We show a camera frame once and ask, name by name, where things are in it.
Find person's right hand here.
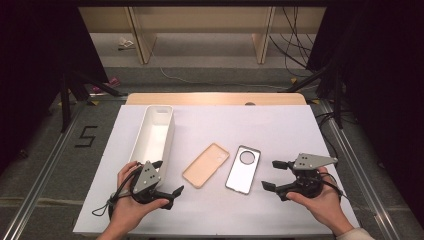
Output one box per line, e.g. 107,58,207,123
287,167,351,234

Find beige phone case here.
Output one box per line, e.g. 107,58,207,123
181,142,231,190

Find person's left hand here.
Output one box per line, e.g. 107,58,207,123
109,161,170,228

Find bundle of black cables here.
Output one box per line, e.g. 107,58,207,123
269,6,318,73

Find pink floor object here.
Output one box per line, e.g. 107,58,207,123
92,76,121,94

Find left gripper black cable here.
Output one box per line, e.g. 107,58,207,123
108,163,143,221

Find white table mat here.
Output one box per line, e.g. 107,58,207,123
72,104,364,236

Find black floor cable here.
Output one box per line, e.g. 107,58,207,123
314,109,339,168

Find left gripper wrist strap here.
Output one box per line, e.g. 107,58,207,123
91,191,114,218

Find white storage box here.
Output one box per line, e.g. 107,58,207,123
128,104,176,188

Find black metal stand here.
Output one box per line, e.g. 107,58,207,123
59,71,128,134
283,63,344,129

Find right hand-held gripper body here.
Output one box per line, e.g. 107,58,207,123
292,152,338,199

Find aluminium floor rail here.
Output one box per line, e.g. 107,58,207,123
2,99,84,240
316,99,401,240

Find dark curtain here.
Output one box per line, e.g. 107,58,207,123
306,0,424,221
0,0,109,174

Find wooden shelf unit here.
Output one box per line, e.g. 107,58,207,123
78,6,327,65

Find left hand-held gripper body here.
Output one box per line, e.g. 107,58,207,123
130,160,161,205

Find white crumpled paper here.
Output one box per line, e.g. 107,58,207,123
117,36,135,51

